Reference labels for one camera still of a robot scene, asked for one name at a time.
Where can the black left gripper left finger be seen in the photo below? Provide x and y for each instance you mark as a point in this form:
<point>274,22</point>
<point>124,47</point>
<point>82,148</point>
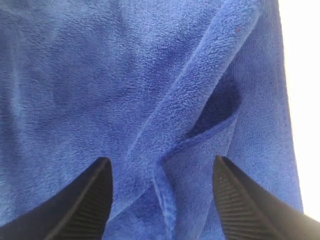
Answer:
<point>78,212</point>

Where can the blue microfibre towel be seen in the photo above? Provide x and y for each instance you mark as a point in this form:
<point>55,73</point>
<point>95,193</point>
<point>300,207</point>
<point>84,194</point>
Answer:
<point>158,86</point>

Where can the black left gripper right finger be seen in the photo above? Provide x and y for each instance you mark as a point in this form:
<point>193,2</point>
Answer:
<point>249,212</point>

